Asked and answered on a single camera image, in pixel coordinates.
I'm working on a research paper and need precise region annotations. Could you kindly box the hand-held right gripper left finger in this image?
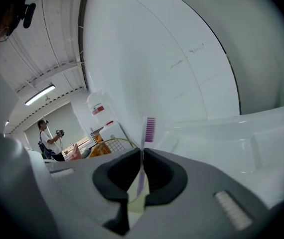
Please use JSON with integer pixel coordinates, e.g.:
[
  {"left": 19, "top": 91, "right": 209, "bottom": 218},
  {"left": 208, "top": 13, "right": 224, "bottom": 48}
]
[{"left": 92, "top": 148, "right": 143, "bottom": 236}]

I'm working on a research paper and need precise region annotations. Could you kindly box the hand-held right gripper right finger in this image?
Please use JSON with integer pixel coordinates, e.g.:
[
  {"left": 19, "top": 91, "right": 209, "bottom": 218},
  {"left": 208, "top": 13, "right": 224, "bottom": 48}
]
[{"left": 143, "top": 148, "right": 188, "bottom": 207}]

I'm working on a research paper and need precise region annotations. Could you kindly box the pale yellow cup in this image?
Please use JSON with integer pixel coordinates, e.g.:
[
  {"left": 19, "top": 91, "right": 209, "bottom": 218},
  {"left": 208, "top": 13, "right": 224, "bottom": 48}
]
[{"left": 127, "top": 180, "right": 146, "bottom": 214}]

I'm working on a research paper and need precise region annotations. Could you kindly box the purple and white toothbrush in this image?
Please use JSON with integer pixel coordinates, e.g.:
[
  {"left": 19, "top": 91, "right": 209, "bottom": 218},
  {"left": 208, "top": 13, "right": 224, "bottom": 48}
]
[{"left": 136, "top": 116, "right": 156, "bottom": 197}]

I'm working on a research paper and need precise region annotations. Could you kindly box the orange box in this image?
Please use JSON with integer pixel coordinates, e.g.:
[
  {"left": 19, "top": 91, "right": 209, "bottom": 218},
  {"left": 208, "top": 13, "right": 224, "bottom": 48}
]
[{"left": 90, "top": 132, "right": 112, "bottom": 158}]

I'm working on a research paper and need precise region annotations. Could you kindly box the yellow-rimmed mesh racket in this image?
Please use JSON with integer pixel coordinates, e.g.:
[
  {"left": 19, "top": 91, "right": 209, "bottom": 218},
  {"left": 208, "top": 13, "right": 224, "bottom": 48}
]
[{"left": 89, "top": 138, "right": 138, "bottom": 159}]

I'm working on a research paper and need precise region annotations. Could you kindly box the pink soft toy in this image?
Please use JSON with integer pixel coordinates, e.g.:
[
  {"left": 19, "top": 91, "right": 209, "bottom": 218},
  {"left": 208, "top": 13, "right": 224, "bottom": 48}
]
[{"left": 68, "top": 143, "right": 83, "bottom": 162}]

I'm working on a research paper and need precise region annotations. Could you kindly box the white water dispenser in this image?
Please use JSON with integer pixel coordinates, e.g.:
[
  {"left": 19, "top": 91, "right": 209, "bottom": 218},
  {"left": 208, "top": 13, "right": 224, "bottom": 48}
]
[{"left": 99, "top": 122, "right": 133, "bottom": 149}]

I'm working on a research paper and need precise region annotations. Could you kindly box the white plastic basin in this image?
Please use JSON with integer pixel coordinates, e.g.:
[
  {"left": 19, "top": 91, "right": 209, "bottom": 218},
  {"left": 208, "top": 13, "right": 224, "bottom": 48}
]
[{"left": 154, "top": 103, "right": 284, "bottom": 206}]

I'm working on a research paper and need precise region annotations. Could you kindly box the grey window roller blind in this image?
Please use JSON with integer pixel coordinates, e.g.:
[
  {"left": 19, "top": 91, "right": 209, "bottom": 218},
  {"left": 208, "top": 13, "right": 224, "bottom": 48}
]
[{"left": 23, "top": 102, "right": 93, "bottom": 154}]

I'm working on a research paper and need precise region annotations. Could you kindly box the clear water dispenser bottle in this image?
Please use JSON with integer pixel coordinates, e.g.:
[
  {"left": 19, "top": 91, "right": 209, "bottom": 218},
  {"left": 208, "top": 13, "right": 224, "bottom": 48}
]
[{"left": 86, "top": 89, "right": 116, "bottom": 127}]

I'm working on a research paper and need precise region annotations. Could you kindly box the ceiling tube light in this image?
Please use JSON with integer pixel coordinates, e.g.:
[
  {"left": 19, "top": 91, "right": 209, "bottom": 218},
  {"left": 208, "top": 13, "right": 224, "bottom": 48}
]
[{"left": 24, "top": 84, "right": 56, "bottom": 107}]

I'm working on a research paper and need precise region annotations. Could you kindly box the large whiteboard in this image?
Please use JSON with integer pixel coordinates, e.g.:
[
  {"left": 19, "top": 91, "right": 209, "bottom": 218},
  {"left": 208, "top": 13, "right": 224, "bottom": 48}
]
[{"left": 78, "top": 0, "right": 242, "bottom": 146}]

